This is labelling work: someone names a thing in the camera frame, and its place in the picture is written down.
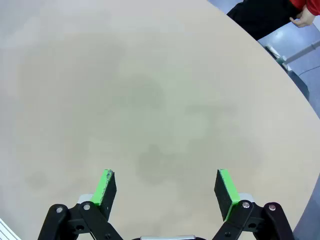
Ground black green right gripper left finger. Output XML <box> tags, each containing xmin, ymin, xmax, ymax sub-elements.
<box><xmin>37</xmin><ymin>169</ymin><xmax>125</xmax><ymax>240</ymax></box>

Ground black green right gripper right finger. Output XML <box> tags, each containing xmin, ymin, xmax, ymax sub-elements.
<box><xmin>211</xmin><ymin>168</ymin><xmax>296</xmax><ymax>240</ymax></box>

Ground red-sleeved left forearm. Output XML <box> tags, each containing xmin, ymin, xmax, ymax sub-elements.
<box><xmin>289</xmin><ymin>0</ymin><xmax>320</xmax><ymax>24</ymax></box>

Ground person's left hand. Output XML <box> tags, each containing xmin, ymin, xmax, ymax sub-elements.
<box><xmin>289</xmin><ymin>7</ymin><xmax>316</xmax><ymax>28</ymax></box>

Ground black trousers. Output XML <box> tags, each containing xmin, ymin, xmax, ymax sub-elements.
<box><xmin>226</xmin><ymin>0</ymin><xmax>305</xmax><ymax>41</ymax></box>

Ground white aluminium profile frame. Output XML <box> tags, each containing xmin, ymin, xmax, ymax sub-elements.
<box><xmin>0</xmin><ymin>217</ymin><xmax>21</xmax><ymax>240</ymax></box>

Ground grey metal table frame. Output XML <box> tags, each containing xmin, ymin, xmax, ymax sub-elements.
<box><xmin>264</xmin><ymin>41</ymin><xmax>320</xmax><ymax>73</ymax></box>

